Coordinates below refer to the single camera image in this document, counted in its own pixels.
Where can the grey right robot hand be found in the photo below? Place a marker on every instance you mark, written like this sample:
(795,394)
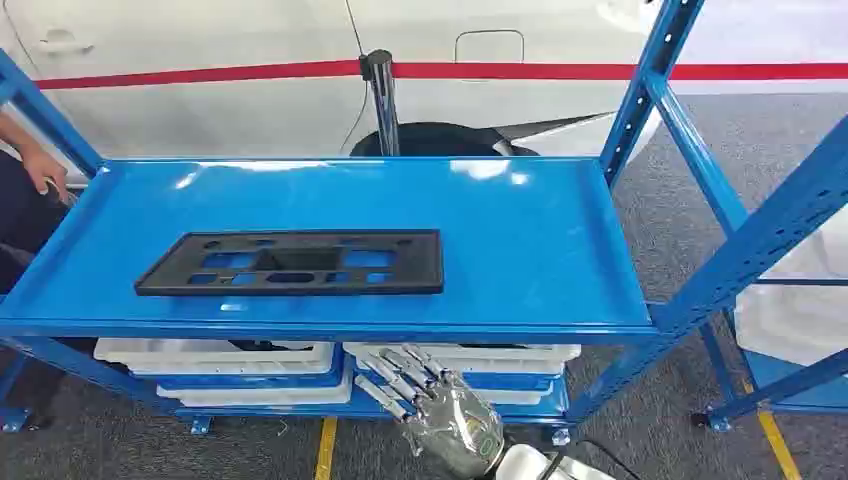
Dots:
(457,424)

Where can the black plastic car panel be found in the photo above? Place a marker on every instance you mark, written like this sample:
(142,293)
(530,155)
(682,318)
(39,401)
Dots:
(424,265)

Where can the white plastic tray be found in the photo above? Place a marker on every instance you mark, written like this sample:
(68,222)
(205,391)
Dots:
(523,396)
(265,396)
(517,351)
(199,358)

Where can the blue plastic tray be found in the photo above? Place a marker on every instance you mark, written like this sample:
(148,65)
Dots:
(252,381)

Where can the blue steel shelf rack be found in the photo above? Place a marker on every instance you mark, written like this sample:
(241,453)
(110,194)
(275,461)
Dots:
(517,218)
(795,391)

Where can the white plastic bin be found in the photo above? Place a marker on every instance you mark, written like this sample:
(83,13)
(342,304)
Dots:
(795,311)

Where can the white car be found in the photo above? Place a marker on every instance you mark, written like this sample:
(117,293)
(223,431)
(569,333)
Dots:
(232,112)

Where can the red barrier belt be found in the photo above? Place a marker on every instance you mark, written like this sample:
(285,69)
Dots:
(199,73)

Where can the person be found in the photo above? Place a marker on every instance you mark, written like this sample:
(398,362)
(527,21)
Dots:
(26,212)

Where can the chrome stanchion post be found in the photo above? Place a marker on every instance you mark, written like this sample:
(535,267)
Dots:
(385,106)

